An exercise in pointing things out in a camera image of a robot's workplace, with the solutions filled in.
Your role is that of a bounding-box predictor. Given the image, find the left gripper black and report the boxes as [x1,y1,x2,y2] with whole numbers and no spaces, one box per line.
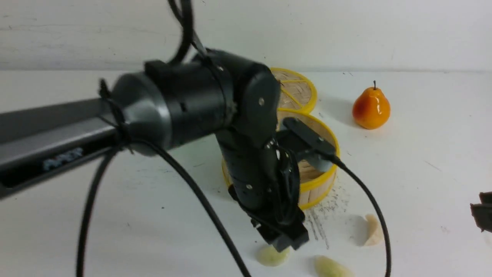
[215,127,310,253]

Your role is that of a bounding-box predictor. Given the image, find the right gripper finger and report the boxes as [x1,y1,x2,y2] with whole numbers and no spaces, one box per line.
[470,192,492,233]

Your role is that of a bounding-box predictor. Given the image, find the green dumpling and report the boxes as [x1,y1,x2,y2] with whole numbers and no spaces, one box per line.
[314,255,355,277]
[255,245,290,267]

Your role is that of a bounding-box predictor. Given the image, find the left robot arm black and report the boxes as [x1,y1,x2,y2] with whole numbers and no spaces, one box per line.
[0,50,309,251]

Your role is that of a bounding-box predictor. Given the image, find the bamboo steamer tray yellow rim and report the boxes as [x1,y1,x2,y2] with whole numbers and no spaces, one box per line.
[223,109,339,209]

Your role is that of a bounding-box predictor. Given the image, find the woven bamboo steamer lid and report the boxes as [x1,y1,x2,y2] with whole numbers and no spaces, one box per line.
[270,68,318,114]

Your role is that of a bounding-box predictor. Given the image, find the green dumpling bottom front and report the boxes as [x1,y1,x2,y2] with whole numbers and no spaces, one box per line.
[314,255,355,277]

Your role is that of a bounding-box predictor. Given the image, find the white dumpling right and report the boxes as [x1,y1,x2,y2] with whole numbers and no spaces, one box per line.
[363,214,384,247]

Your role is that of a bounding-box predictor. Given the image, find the orange toy pear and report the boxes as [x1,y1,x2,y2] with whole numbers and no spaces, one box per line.
[352,80,391,130]

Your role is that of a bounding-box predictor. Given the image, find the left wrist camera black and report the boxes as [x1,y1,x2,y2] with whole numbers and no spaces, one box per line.
[276,117,340,172]

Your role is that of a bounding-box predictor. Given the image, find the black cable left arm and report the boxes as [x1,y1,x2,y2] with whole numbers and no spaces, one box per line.
[76,0,392,277]

